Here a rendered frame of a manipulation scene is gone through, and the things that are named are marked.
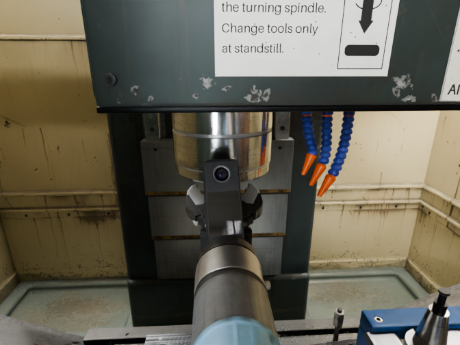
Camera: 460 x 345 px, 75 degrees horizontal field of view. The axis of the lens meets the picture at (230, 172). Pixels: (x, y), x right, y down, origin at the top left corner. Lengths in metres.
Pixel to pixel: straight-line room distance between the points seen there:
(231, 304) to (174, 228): 0.80
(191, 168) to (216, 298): 0.22
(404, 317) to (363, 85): 0.43
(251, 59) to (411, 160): 1.43
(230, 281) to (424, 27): 0.28
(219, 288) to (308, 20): 0.24
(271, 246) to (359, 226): 0.68
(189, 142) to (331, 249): 1.35
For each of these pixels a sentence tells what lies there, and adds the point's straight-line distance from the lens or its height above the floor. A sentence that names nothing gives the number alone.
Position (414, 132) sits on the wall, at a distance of 1.62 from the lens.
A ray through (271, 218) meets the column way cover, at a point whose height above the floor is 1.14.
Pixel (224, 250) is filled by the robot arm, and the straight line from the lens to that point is 0.33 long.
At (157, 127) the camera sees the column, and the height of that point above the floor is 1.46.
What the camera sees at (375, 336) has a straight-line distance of 0.60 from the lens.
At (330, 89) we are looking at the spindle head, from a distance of 0.30.
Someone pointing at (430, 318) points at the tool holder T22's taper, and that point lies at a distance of 0.56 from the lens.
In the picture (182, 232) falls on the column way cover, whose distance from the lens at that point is 1.06.
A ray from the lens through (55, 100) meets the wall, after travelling 1.46.
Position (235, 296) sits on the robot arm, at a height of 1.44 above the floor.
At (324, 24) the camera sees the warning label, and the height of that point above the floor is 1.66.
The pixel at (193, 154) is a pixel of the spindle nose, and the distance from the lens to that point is 0.43.
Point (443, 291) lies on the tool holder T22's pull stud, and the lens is 0.54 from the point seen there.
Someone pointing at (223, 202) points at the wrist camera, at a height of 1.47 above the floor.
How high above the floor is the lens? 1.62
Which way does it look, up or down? 19 degrees down
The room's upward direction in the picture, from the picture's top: straight up
